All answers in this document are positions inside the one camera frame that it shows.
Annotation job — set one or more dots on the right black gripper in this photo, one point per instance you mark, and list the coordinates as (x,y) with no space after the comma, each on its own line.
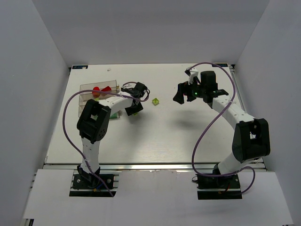
(186,91)

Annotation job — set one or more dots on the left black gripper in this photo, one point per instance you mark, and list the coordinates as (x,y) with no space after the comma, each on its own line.
(133,108)

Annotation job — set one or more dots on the red flower lego piece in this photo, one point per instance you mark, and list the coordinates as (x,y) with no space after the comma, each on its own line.
(96,92)

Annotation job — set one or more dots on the small red square lego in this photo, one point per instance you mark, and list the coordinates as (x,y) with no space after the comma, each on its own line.
(107,89)

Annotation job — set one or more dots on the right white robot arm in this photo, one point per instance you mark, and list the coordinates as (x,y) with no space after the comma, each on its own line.
(251,135)

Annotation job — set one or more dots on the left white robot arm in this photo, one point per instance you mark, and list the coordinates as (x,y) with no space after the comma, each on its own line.
(94,120)

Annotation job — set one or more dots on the lime square lego brick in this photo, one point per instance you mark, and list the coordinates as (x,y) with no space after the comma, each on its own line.
(155,101)

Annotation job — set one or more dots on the clear three-slot container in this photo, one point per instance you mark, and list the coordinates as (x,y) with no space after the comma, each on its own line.
(106,86)

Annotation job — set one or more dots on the right blue corner label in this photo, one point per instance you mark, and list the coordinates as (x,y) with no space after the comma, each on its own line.
(220,65)

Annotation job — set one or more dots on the blue corner label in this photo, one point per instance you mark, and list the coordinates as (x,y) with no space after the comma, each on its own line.
(220,65)
(79,67)

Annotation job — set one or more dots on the left blue corner label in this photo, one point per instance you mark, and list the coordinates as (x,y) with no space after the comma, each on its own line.
(79,67)

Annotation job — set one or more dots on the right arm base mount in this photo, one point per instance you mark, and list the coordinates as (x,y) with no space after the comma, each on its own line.
(221,188)

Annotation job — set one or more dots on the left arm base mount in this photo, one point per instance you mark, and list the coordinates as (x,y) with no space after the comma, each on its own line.
(81,187)

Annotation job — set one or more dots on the aluminium table frame rail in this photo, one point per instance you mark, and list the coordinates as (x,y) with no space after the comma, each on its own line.
(257,165)

